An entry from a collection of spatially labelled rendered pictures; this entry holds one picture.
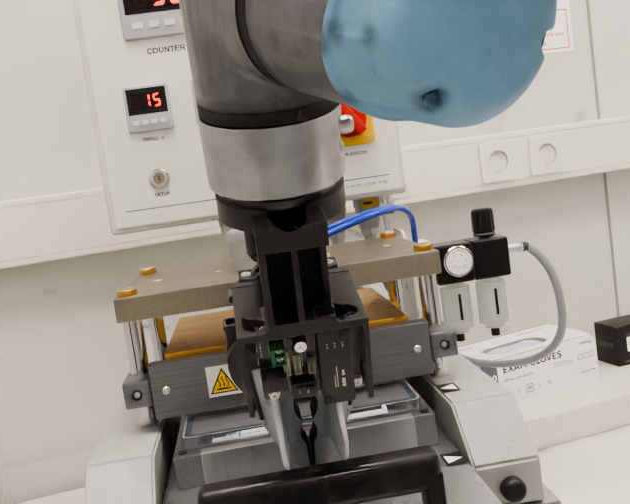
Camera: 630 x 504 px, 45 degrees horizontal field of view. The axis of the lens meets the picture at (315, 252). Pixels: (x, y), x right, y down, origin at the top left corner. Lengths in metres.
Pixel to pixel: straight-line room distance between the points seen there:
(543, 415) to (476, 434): 0.58
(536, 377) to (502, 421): 0.65
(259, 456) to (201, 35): 0.30
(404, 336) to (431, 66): 0.40
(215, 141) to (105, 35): 0.48
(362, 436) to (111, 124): 0.46
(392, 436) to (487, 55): 0.34
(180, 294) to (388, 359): 0.18
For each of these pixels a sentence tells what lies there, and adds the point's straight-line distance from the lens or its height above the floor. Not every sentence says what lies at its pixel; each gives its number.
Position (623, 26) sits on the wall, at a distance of 1.63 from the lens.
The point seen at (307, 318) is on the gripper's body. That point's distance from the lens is 0.40.
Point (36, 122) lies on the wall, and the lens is 1.25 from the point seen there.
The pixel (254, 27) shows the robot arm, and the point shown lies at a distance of 0.32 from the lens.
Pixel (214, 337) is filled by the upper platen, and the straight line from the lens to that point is 0.67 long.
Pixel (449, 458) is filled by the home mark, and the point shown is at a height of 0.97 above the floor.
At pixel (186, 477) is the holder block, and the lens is 0.59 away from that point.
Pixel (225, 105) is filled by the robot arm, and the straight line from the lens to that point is 0.37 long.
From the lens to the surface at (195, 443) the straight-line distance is 0.60.
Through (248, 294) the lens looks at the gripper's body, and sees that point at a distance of 0.44.
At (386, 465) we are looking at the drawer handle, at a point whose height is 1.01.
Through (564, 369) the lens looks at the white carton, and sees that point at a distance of 1.28.
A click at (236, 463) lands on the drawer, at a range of 0.54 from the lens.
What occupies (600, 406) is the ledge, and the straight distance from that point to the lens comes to 1.21.
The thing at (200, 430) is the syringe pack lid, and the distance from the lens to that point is 0.61.
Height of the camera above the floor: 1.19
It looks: 6 degrees down
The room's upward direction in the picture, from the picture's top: 8 degrees counter-clockwise
